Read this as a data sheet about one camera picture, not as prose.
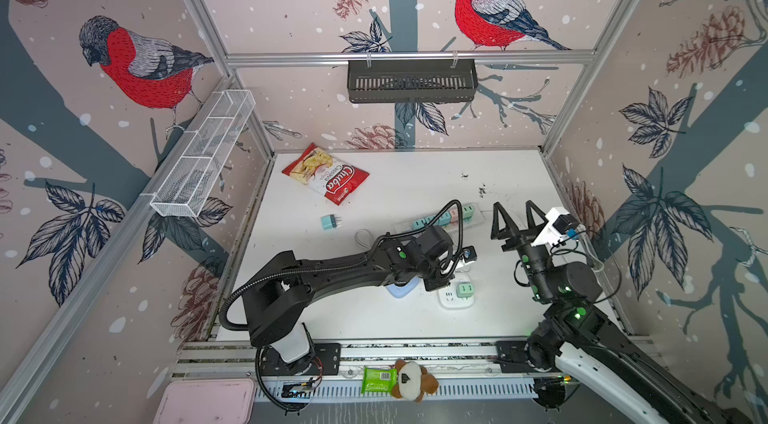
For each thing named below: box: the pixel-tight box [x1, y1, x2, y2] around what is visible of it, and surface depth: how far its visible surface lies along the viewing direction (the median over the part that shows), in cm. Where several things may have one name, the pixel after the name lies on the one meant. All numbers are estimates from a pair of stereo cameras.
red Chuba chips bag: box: [282, 143, 370, 206], surface depth 112 cm
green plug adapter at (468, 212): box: [463, 204, 474, 222], surface depth 97 cm
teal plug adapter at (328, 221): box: [321, 214, 337, 230], surface depth 100 cm
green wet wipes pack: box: [361, 367, 398, 395], surface depth 71 cm
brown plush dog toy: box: [391, 359, 439, 403], surface depth 70 cm
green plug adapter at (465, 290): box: [457, 283, 475, 299], surface depth 79 cm
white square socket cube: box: [438, 272, 475, 309], surface depth 83 cm
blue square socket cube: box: [386, 277, 420, 299], surface depth 85 cm
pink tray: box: [153, 378, 257, 424], surface depth 67 cm
